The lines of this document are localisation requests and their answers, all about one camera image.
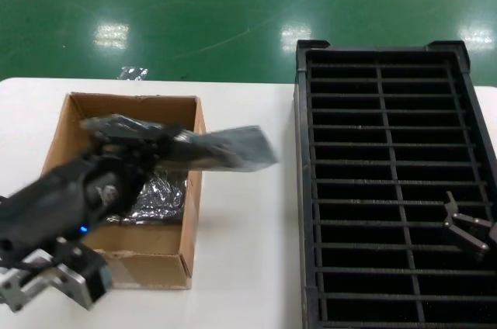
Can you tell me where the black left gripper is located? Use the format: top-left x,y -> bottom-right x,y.
0,122 -> 188,265

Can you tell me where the black slotted plastic container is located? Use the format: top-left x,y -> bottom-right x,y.
293,38 -> 497,329

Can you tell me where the silver foil scrap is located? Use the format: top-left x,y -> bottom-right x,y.
118,66 -> 151,81

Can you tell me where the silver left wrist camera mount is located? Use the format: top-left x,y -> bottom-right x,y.
0,237 -> 114,313

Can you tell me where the translucent grey antistatic bag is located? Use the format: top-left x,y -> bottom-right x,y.
79,113 -> 281,174

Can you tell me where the brown open cardboard box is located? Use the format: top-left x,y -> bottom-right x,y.
41,91 -> 207,290

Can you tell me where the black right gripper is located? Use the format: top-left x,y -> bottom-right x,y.
442,191 -> 497,255

